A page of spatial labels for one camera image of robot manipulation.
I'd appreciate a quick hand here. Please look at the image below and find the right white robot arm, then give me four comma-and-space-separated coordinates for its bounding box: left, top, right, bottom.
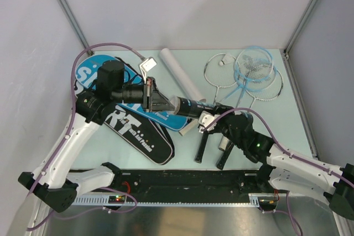
207, 106, 353, 220

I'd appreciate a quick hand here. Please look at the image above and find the aluminium frame post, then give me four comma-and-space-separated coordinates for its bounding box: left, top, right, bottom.
283, 0, 320, 59
57, 0, 89, 49

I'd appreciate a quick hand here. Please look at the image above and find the light blue racket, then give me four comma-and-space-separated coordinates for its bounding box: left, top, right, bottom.
204, 46, 276, 106

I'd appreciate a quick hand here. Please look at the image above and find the white black racket right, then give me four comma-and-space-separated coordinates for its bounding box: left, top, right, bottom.
216, 67, 284, 170

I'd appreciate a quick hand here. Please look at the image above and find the white shuttlecock tube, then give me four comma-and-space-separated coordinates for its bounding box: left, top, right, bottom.
159, 48, 206, 102

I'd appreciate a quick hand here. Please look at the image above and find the black racket bag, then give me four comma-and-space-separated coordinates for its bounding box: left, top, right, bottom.
72, 55, 194, 166

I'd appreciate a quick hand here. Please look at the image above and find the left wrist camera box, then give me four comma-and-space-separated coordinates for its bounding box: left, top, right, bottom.
139, 57, 157, 82

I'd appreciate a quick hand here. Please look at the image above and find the blue racket bag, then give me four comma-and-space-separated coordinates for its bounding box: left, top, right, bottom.
75, 54, 188, 131

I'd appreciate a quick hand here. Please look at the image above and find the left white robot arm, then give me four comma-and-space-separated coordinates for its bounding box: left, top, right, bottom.
18, 88, 175, 213

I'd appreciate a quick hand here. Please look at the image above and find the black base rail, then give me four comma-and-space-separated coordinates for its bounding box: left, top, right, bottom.
110, 169, 274, 199

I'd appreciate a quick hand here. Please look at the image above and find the black shuttlecock tube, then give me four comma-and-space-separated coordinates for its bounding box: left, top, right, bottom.
169, 96, 215, 119

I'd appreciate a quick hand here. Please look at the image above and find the grey cable duct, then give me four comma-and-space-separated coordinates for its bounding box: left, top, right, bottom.
73, 193, 259, 207

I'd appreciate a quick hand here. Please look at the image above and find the white racket left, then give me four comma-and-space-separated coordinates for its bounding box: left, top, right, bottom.
179, 53, 241, 137

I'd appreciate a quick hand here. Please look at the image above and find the blue white racket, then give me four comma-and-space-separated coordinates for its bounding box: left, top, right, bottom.
220, 57, 275, 107

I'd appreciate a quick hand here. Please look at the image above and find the shuttlecock on white racket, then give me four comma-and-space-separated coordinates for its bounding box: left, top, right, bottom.
218, 54, 235, 66

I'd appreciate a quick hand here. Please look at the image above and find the right aluminium frame post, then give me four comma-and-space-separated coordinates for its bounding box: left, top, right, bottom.
283, 0, 320, 59

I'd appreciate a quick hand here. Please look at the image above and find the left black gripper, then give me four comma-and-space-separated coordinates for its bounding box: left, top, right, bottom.
112, 77, 175, 113

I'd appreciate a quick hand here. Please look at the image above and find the left aluminium frame post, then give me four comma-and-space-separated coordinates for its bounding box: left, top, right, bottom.
57, 0, 89, 49

